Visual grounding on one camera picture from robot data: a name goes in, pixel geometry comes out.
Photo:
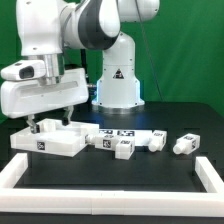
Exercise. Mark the black camera stand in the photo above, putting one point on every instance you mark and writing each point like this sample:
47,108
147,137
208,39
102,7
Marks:
83,59

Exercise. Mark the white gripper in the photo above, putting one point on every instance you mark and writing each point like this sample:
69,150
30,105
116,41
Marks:
23,92

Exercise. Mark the white U-shaped fence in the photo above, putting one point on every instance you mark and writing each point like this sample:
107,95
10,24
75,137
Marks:
95,202

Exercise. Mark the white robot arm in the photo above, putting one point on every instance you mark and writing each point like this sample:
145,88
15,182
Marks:
47,27

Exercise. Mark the white tag sheet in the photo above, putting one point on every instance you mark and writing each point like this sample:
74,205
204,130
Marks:
141,136

